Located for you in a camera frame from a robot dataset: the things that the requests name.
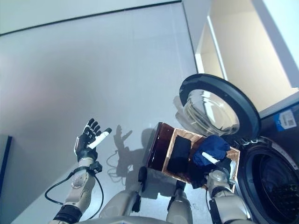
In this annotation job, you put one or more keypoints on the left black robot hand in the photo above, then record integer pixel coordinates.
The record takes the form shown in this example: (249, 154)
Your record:
(85, 144)

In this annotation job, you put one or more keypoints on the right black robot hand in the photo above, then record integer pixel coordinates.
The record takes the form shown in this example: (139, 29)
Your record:
(210, 158)

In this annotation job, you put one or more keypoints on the blue garment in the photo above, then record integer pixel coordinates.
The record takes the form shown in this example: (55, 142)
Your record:
(215, 144)

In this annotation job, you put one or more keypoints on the black garment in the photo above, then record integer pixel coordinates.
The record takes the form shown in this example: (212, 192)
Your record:
(199, 177)
(178, 154)

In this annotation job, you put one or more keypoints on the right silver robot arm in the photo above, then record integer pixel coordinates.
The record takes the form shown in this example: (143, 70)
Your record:
(222, 193)

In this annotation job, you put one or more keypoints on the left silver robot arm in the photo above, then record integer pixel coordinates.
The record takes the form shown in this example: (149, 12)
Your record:
(77, 186)

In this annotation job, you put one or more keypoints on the dark grey washing machine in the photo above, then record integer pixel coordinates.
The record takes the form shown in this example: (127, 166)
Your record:
(268, 168)

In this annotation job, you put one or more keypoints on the brown wicker laundry basket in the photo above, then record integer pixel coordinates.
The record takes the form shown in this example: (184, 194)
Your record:
(169, 158)

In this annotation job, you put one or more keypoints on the dark brown wooden stool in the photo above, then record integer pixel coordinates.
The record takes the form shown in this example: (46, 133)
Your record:
(161, 144)

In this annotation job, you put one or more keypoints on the right silver robot leg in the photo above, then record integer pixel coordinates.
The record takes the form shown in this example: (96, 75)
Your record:
(178, 205)

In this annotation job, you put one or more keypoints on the silver robot leg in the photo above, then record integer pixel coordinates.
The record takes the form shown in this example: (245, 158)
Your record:
(178, 205)
(119, 200)

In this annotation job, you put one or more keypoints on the round glass washer door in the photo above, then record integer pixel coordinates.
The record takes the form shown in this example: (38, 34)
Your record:
(240, 100)

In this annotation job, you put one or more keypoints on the left silver robot leg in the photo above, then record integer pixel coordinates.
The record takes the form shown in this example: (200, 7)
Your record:
(119, 200)

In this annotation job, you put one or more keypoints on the grey robot torso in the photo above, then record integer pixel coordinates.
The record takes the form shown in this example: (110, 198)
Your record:
(163, 220)

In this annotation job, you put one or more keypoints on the dark flat panel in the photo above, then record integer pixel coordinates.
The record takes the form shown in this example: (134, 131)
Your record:
(4, 163)

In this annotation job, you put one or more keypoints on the blue energy label sticker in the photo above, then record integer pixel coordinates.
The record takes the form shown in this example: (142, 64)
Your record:
(286, 120)

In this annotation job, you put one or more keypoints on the white counter cabinet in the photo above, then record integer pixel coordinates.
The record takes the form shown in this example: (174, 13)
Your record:
(245, 46)

